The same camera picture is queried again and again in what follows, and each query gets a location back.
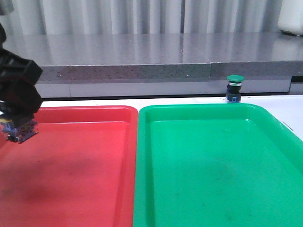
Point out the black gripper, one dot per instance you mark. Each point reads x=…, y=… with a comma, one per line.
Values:
x=18, y=77

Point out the red mushroom push button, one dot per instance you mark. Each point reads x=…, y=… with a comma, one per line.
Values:
x=19, y=127

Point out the green mushroom push button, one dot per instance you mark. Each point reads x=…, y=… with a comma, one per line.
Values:
x=233, y=94

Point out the red plastic tray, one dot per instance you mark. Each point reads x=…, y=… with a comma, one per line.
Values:
x=78, y=171

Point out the grey stone platform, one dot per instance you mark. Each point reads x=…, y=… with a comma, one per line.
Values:
x=91, y=66

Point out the green plastic tray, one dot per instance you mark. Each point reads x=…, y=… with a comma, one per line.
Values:
x=216, y=165

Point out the white container in background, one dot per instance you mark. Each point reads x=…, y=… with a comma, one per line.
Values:
x=291, y=17

